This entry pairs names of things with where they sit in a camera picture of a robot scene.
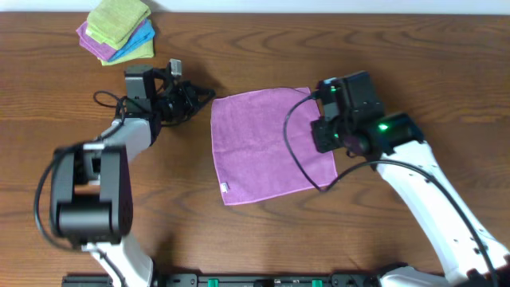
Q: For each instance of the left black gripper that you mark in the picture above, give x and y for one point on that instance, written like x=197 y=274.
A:
x=185 y=99

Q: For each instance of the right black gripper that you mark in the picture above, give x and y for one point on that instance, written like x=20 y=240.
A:
x=319 y=129

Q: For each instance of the purple microfiber cloth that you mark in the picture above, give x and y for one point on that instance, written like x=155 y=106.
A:
x=262 y=145

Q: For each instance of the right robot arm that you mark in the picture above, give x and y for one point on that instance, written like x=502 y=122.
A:
x=396 y=148

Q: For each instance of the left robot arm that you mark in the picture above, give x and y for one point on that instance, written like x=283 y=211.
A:
x=91 y=203

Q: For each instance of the bottom green folded cloth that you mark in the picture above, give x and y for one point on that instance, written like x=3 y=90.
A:
x=146 y=50

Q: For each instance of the green folded cloth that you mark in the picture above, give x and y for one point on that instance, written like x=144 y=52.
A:
x=113 y=21
x=146 y=50

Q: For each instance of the blue folded cloth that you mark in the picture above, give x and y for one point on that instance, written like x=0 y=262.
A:
x=142 y=35

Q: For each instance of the top green folded cloth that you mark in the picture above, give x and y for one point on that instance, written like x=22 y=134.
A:
x=113 y=21

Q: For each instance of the purple folded cloth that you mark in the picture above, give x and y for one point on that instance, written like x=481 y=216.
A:
x=102 y=51

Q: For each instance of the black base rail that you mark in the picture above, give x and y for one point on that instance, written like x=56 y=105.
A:
x=272 y=280

